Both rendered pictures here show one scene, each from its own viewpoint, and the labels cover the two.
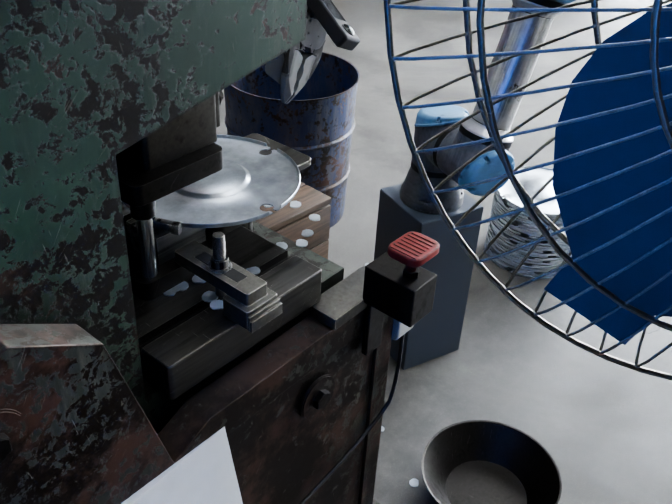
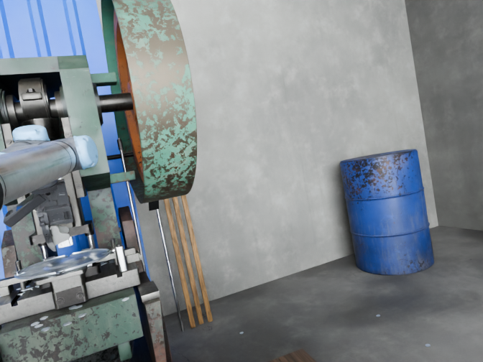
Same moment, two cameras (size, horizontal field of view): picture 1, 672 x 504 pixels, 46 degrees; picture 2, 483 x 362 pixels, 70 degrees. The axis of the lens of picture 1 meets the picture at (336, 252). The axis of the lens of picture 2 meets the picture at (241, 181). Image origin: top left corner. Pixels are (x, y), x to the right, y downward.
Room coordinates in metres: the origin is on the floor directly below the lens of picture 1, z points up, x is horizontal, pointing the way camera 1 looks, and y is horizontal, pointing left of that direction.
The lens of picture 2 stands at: (2.23, -0.48, 1.01)
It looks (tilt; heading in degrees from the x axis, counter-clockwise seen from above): 3 degrees down; 120
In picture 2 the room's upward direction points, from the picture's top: 10 degrees counter-clockwise
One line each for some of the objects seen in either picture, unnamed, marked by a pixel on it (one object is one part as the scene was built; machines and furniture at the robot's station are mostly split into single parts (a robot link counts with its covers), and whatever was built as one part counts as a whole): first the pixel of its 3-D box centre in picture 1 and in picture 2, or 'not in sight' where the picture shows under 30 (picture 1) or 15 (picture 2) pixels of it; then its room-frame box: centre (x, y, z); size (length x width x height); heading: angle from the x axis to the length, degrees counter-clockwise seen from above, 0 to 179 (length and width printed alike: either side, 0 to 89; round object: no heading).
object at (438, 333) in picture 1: (421, 273); not in sight; (1.65, -0.22, 0.23); 0.18 x 0.18 x 0.45; 32
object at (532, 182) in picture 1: (544, 190); not in sight; (2.11, -0.62, 0.23); 0.29 x 0.29 x 0.01
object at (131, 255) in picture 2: not in sight; (117, 251); (1.10, 0.42, 0.76); 0.17 x 0.06 x 0.10; 52
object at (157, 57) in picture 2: not in sight; (131, 106); (1.13, 0.62, 1.33); 1.03 x 0.28 x 0.82; 142
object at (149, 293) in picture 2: not in sight; (152, 307); (1.06, 0.58, 0.45); 0.92 x 0.12 x 0.90; 142
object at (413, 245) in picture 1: (411, 265); not in sight; (0.97, -0.11, 0.72); 0.07 x 0.06 x 0.08; 142
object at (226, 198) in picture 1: (209, 177); (65, 262); (1.10, 0.21, 0.78); 0.29 x 0.29 x 0.01
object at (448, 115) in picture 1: (441, 135); not in sight; (1.64, -0.22, 0.62); 0.13 x 0.12 x 0.14; 30
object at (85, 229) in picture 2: (137, 160); (64, 235); (1.00, 0.29, 0.86); 0.20 x 0.16 x 0.05; 52
